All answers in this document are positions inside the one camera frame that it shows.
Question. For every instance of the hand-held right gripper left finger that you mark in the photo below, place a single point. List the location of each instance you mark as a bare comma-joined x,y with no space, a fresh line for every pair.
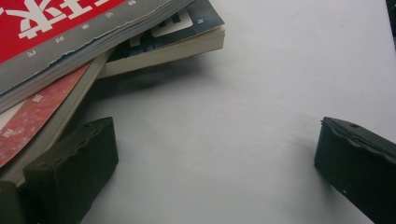
68,174

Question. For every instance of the red-brown cover magazine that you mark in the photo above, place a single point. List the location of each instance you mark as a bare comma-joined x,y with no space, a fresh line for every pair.
31,124

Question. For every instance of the red portrait cover magazine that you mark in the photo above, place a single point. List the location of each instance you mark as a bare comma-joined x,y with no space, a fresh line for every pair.
62,31

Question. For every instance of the dark blue cover magazine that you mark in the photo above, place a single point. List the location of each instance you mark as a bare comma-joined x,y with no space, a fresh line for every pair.
186,28

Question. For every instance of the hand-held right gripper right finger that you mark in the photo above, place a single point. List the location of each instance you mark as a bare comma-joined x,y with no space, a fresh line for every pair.
358,168

